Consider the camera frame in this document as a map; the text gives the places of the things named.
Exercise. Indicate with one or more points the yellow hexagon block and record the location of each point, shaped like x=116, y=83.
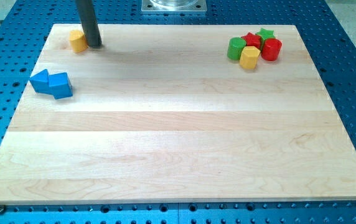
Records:
x=249, y=57

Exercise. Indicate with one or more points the blue cube block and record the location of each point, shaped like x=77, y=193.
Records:
x=60, y=86

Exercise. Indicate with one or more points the light wooden board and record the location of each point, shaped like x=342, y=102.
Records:
x=159, y=114

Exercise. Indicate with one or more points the green cylinder block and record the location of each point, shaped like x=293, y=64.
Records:
x=235, y=48

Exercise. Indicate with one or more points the red star block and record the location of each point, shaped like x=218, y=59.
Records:
x=252, y=40

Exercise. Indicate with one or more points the red cylinder block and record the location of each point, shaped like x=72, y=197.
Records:
x=271, y=49

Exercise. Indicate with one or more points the green star block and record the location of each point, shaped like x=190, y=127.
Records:
x=265, y=34

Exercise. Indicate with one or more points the yellow pentagon block left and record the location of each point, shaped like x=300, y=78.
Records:
x=77, y=41

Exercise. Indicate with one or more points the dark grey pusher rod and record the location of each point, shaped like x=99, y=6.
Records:
x=86, y=12

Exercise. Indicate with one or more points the blue triangle block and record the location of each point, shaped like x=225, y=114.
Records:
x=40, y=82

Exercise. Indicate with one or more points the left board stop screw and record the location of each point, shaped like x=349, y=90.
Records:
x=2, y=209

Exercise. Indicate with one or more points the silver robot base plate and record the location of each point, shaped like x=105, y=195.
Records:
x=173, y=5

